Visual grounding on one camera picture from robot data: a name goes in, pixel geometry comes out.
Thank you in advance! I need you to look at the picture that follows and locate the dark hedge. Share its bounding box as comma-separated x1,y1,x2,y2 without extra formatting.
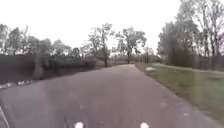
0,53,98,85

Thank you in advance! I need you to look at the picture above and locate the pale stone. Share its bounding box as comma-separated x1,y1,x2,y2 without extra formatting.
144,66,157,73

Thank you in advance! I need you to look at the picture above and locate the green grass verge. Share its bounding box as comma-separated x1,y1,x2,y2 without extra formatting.
134,62,224,125

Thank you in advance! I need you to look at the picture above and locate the leafy tree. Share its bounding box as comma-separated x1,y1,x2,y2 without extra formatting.
114,27,148,65

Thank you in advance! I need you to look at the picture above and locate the row of trees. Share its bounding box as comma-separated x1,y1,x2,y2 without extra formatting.
0,23,83,58

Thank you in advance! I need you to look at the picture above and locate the grey asphalt road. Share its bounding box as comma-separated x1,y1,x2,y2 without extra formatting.
0,63,224,128

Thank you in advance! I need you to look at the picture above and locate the pale footpath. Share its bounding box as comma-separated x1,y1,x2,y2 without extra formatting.
152,62,224,75

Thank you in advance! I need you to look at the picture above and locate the robot's own part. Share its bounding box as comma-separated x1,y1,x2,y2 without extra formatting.
74,121,85,128
139,122,150,128

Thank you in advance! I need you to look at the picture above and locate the wood of tall trees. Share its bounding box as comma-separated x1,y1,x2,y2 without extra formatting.
157,0,224,71

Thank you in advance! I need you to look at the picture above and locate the bare-branched tree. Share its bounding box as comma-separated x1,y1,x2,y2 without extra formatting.
83,23,116,69

